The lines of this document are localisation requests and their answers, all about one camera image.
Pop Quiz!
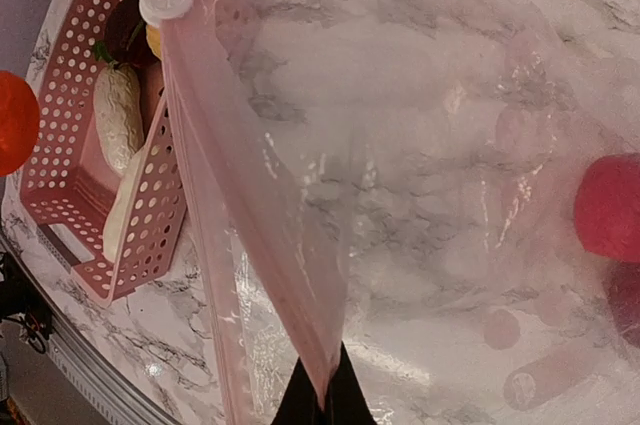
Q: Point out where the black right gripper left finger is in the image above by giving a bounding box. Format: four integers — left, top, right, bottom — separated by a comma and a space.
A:
271, 359, 324, 425

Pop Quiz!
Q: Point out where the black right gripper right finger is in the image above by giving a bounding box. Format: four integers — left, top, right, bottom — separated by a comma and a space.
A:
324, 344, 377, 425

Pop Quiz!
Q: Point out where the clear pink zip top bag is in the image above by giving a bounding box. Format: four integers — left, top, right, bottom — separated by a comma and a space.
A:
142, 0, 639, 424

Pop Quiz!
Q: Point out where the pink perforated plastic basket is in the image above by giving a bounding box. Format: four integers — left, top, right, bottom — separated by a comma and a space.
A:
20, 0, 186, 307

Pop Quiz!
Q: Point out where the red toy apple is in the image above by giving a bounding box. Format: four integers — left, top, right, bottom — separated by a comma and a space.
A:
607, 263, 639, 348
574, 153, 639, 263

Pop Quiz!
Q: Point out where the orange toy orange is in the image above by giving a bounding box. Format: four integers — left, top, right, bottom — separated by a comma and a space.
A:
0, 70, 40, 177

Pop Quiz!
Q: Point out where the white toy vegetable upper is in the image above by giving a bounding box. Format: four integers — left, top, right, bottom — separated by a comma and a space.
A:
93, 65, 145, 176

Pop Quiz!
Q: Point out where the yellow toy lemon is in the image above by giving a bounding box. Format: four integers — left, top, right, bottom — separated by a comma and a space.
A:
146, 24, 162, 60

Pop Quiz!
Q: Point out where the dark maroon toy fruit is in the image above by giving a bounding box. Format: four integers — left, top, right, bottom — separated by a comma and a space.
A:
103, 0, 158, 69

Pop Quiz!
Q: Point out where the green toy leaf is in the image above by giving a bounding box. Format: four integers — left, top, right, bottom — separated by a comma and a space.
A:
92, 40, 118, 66

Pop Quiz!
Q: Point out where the aluminium front rail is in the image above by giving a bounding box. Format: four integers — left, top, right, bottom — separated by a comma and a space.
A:
1, 235, 178, 425

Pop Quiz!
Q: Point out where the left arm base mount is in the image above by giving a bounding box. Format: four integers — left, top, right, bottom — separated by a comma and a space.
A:
1, 251, 52, 355

